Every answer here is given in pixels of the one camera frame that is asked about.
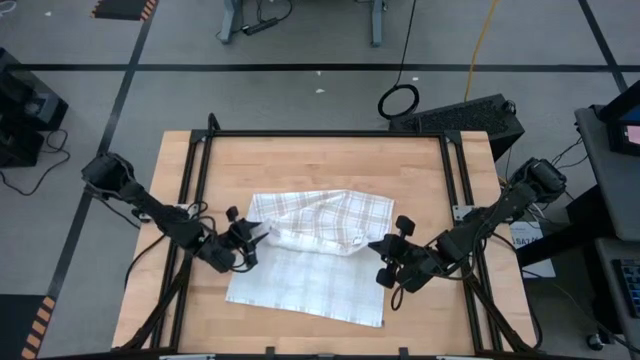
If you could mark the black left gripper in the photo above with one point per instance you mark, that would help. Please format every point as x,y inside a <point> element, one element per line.
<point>236,242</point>

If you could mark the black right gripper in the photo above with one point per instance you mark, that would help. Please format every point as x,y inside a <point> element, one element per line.
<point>410,262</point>

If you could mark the white plaid towel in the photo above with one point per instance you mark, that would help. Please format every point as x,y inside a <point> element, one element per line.
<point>310,290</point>

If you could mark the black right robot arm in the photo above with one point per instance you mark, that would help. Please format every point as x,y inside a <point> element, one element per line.
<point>480,225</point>

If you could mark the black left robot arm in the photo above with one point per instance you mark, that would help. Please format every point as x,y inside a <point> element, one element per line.
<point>150,210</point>

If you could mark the black perforated computer tower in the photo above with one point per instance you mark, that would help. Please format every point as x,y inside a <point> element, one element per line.
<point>460,117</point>

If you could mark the white printed paper sheet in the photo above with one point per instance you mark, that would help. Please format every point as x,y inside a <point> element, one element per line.
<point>539,262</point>

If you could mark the black desk base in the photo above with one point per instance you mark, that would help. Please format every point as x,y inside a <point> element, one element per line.
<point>585,225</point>

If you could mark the black power strip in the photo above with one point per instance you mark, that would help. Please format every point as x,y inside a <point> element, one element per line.
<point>260,26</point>

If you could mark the grey desk leg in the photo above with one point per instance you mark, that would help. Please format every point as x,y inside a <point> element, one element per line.
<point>230,20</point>
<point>376,22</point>

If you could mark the low grey desk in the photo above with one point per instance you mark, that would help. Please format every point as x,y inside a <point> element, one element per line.
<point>607,300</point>

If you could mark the black caster wheel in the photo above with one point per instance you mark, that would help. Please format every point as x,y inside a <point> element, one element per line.
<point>595,341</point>

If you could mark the black keyboard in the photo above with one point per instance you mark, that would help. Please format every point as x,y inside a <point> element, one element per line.
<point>631,287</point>

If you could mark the black mat with orange stripes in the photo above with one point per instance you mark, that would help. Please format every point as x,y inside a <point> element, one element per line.
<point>15,327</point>
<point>122,9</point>

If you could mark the black equipment cart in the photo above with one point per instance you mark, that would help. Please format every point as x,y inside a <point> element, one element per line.
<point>30,107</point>

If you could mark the black monitor with lit screen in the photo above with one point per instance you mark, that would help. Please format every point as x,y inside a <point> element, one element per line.
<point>627,127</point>

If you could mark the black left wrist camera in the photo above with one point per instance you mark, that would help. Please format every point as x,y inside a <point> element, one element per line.
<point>232,214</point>

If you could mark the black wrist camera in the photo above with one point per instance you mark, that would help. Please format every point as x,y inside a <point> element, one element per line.
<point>232,214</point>
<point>405,225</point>

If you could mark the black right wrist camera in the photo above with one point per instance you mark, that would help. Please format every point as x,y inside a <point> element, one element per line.
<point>405,225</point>

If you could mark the silver mounting bracket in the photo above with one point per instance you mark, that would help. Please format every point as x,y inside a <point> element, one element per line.
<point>461,212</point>

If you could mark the black metal table frame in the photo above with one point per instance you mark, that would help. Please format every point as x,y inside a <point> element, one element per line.
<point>325,133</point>

